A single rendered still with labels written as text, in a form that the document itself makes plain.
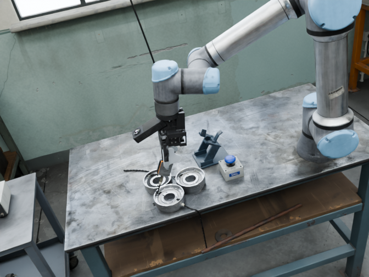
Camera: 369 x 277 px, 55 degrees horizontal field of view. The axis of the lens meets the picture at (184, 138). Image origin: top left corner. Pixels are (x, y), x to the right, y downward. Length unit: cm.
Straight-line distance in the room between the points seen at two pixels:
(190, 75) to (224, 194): 45
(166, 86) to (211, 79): 13
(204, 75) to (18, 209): 104
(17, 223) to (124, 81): 152
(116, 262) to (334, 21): 111
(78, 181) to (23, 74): 146
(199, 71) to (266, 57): 207
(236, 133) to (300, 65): 181
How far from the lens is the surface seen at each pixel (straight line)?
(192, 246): 142
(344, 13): 96
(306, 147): 134
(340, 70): 105
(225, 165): 127
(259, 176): 129
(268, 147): 142
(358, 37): 328
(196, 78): 100
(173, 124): 109
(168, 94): 101
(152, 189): 125
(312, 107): 124
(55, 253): 209
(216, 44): 110
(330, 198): 158
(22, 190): 179
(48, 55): 272
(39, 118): 292
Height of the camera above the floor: 165
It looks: 34 degrees down
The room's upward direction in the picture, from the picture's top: 11 degrees counter-clockwise
